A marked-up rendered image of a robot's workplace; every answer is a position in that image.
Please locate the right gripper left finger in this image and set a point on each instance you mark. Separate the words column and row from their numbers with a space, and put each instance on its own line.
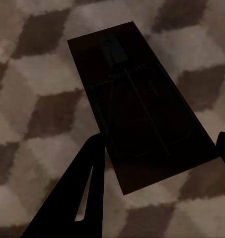
column 56, row 217

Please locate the mousetrap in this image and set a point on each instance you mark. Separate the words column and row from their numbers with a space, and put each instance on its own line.
column 151, row 133

